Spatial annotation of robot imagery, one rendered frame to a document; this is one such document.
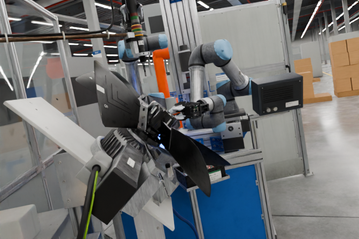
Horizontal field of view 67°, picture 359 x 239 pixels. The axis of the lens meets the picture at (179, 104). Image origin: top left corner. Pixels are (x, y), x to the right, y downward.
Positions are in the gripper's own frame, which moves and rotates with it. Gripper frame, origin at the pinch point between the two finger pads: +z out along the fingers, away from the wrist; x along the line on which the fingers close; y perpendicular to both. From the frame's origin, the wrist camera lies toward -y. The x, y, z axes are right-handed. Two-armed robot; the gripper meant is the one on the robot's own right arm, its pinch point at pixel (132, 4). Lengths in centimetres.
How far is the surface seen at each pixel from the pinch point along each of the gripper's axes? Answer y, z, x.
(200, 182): 66, 31, -7
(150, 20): -83, -390, -80
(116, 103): 36.9, 28.0, 14.1
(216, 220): 117, -33, -29
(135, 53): 19.5, 1.2, 2.3
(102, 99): 35, 33, 18
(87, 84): 28.3, -0.7, 23.3
